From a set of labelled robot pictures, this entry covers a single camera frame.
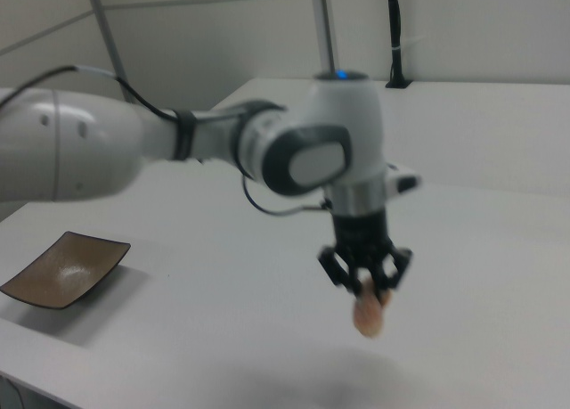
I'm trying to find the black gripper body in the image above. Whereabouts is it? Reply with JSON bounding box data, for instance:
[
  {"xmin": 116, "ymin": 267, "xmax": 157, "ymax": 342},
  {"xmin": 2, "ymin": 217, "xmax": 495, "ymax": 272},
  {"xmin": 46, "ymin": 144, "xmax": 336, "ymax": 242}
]
[{"xmin": 332, "ymin": 208, "xmax": 398, "ymax": 273}]

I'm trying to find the round orange bread bun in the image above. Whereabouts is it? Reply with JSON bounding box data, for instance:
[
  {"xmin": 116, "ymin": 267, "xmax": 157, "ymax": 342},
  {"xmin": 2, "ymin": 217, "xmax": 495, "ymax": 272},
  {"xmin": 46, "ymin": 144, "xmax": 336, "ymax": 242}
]
[{"xmin": 352, "ymin": 276, "xmax": 394, "ymax": 339}]

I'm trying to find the black camera stand pole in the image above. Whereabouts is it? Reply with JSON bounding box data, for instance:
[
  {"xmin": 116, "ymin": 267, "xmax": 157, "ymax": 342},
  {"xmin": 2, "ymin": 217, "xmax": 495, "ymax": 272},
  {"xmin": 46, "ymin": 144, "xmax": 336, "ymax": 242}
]
[{"xmin": 384, "ymin": 0, "xmax": 413, "ymax": 90}]

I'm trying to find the square brown ceramic plate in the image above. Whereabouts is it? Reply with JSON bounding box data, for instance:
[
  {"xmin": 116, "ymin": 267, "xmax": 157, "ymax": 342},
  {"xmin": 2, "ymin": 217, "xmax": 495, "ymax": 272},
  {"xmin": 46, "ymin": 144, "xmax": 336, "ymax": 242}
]
[{"xmin": 0, "ymin": 230, "xmax": 132, "ymax": 312}]

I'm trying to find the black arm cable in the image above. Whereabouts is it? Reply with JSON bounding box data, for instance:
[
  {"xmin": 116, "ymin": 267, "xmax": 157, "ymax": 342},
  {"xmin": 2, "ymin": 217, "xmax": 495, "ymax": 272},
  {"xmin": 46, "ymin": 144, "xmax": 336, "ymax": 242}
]
[{"xmin": 0, "ymin": 64, "xmax": 336, "ymax": 217}]

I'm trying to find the grey upright frame post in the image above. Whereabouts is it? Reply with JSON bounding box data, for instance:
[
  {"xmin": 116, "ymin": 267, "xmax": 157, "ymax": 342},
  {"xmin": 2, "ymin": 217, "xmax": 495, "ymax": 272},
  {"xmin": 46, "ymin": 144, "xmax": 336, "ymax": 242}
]
[{"xmin": 310, "ymin": 0, "xmax": 338, "ymax": 75}]

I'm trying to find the grey slanted frame post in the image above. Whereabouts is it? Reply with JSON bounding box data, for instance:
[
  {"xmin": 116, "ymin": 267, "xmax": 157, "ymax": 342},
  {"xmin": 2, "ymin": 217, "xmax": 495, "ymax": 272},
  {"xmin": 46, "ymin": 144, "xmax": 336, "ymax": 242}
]
[{"xmin": 83, "ymin": 0, "xmax": 131, "ymax": 103}]

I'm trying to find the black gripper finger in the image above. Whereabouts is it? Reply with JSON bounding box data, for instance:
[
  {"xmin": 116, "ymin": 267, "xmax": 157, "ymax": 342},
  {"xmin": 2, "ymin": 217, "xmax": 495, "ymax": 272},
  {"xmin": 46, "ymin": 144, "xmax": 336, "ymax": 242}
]
[
  {"xmin": 317, "ymin": 245, "xmax": 363, "ymax": 295},
  {"xmin": 375, "ymin": 247, "xmax": 414, "ymax": 293}
]

